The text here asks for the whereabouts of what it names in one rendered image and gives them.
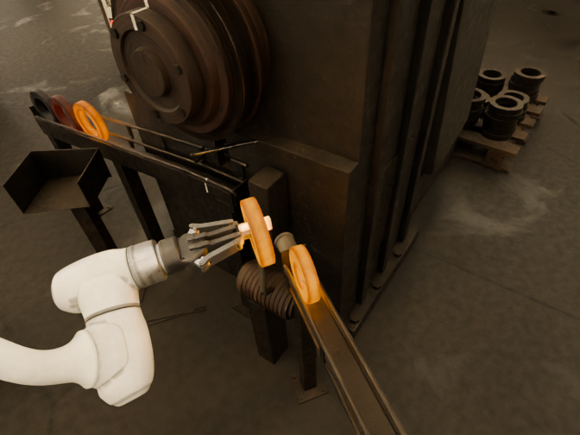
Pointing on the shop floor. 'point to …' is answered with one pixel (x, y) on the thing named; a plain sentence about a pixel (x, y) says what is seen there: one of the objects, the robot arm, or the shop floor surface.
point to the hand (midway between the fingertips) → (255, 227)
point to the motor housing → (267, 309)
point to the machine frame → (334, 135)
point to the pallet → (501, 116)
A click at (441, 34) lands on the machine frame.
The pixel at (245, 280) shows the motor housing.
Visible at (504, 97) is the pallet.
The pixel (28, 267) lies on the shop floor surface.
